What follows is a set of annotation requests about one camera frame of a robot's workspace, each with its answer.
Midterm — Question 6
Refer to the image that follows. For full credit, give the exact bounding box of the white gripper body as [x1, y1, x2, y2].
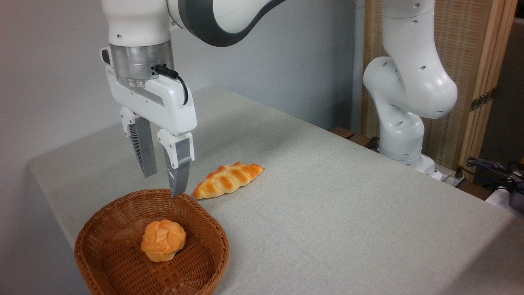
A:
[105, 66, 198, 137]

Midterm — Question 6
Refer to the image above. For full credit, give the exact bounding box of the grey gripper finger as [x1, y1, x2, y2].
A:
[157, 129, 195, 199]
[120, 107, 158, 178]

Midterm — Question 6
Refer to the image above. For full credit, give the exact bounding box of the long braided bread loaf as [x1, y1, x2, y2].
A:
[192, 162, 264, 200]

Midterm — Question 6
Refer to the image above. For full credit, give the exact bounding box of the round bread roll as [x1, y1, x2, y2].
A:
[141, 219, 186, 262]

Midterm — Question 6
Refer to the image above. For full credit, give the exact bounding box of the brown wicker basket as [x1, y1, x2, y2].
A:
[74, 188, 229, 295]

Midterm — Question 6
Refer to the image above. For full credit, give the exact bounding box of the grey tablecloth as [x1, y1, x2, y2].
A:
[28, 87, 524, 295]

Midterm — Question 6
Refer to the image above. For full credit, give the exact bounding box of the brown wooden base board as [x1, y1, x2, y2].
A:
[328, 126, 380, 153]

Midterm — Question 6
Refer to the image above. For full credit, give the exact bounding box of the wooden bamboo folding screen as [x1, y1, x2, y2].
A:
[362, 0, 519, 181]

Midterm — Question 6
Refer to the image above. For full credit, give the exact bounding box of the metal screen hinge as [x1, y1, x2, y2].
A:
[470, 88, 497, 112]

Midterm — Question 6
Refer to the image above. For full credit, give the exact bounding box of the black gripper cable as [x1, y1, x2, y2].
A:
[154, 64, 190, 106]

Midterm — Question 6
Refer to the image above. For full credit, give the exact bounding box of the black cable bundle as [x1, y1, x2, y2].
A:
[458, 157, 524, 194]

